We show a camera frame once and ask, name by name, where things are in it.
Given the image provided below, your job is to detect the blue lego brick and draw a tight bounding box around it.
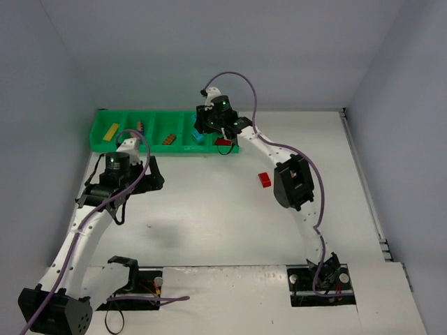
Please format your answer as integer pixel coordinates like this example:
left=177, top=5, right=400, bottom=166
left=191, top=131, right=205, bottom=144

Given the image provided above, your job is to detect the red long lego brick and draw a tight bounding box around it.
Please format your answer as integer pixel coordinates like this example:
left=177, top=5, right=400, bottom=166
left=214, top=137, right=233, bottom=147

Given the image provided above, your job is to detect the brown lego plate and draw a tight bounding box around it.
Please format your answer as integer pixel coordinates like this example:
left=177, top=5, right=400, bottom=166
left=162, top=134, right=177, bottom=145

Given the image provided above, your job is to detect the yellow long lego plate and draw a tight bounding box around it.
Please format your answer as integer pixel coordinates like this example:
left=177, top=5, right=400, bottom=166
left=103, top=123, right=119, bottom=142

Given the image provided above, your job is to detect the red curved lego brick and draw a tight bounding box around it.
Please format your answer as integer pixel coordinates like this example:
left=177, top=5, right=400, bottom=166
left=258, top=172, right=272, bottom=188

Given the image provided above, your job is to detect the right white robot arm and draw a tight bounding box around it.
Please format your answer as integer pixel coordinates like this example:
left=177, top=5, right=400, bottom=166
left=195, top=87, right=340, bottom=283

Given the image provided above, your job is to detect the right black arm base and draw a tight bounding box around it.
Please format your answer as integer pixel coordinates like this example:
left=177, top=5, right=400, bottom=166
left=286, top=264, right=356, bottom=308

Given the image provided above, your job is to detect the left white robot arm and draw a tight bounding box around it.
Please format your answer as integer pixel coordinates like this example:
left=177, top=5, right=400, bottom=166
left=18, top=150, right=164, bottom=334

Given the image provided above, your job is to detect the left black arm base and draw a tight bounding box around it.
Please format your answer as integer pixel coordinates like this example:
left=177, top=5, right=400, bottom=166
left=96, top=268, right=163, bottom=311

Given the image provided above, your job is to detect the green five-compartment bin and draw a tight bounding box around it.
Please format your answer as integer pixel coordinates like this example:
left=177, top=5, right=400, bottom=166
left=89, top=110, right=239, bottom=154

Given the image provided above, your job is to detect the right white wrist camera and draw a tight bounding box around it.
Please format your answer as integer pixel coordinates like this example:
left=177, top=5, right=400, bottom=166
left=200, top=87, right=221, bottom=106

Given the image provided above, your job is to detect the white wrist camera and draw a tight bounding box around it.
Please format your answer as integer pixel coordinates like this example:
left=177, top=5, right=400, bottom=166
left=200, top=87, right=221, bottom=106
left=116, top=137, right=140, bottom=165

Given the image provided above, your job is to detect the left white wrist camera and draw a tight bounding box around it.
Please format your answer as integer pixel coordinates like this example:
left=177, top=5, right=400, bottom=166
left=116, top=137, right=140, bottom=165

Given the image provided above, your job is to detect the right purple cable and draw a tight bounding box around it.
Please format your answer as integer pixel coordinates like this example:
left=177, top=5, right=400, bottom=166
left=204, top=71, right=353, bottom=297

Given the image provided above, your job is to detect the purple cable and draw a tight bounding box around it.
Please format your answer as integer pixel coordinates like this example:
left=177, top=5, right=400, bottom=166
left=204, top=71, right=353, bottom=297
left=17, top=129, right=191, bottom=335

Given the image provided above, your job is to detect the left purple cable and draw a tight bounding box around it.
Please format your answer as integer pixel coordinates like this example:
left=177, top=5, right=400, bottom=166
left=17, top=129, right=191, bottom=335

